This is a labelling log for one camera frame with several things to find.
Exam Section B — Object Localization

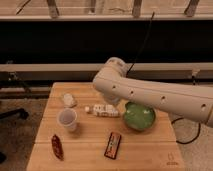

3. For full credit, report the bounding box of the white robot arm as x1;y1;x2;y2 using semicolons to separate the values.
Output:
93;57;213;127

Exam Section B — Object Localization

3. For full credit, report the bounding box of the green ceramic bowl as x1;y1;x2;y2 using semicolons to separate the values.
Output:
123;102;156;131

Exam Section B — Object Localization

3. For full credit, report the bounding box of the white labelled bottle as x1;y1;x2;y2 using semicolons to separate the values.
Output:
85;104;120;117

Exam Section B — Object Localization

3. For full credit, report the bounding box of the crumpled white paper ball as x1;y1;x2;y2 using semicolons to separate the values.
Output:
62;93;77;108

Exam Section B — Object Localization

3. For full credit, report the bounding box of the red chocolate bar wrapper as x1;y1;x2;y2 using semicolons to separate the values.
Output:
104;132;122;159

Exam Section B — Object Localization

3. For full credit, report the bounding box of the dark red snack packet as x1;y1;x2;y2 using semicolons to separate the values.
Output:
51;134;64;161

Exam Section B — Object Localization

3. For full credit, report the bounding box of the black office chair base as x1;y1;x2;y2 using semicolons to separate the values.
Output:
0;108;29;164

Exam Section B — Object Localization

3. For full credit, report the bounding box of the black hanging cable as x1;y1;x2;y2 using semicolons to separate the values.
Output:
126;11;156;76

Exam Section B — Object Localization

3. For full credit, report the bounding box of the black power cable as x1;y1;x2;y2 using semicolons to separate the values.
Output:
171;116;202;145

